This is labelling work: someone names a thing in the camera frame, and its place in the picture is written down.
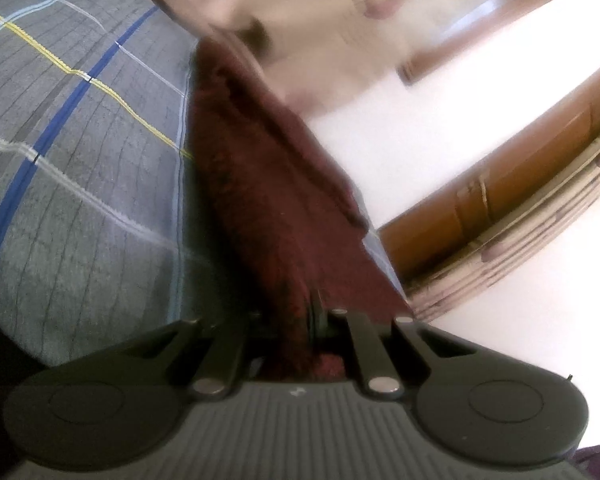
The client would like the blue-grey plaid bed sheet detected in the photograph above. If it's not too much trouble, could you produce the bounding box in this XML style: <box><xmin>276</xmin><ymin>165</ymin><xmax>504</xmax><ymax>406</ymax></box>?
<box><xmin>0</xmin><ymin>0</ymin><xmax>405</xmax><ymax>367</ymax></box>

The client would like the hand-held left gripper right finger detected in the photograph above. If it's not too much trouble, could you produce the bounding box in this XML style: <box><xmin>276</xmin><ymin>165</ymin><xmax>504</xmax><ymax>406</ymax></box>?
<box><xmin>304</xmin><ymin>290</ymin><xmax>486</xmax><ymax>402</ymax></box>

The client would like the beige patterned curtain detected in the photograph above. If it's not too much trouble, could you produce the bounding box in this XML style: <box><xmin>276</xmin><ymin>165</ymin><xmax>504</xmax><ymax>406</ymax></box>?
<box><xmin>115</xmin><ymin>0</ymin><xmax>506</xmax><ymax>117</ymax></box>

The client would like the maroon fuzzy sweater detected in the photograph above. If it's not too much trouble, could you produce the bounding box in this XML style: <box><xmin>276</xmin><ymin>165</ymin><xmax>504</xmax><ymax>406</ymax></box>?
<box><xmin>187</xmin><ymin>37</ymin><xmax>414</xmax><ymax>384</ymax></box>

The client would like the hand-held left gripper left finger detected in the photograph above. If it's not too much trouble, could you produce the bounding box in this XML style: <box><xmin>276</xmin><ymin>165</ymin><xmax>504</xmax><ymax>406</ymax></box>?
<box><xmin>87</xmin><ymin>310</ymin><xmax>281</xmax><ymax>402</ymax></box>

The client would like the wooden window frame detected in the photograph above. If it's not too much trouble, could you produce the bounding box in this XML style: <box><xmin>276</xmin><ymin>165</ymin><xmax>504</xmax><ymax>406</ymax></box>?
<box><xmin>397</xmin><ymin>0</ymin><xmax>511</xmax><ymax>87</ymax></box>

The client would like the brown wooden door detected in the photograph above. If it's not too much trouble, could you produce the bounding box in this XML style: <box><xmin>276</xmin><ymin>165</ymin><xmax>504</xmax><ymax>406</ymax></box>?
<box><xmin>378</xmin><ymin>59</ymin><xmax>600</xmax><ymax>283</ymax></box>

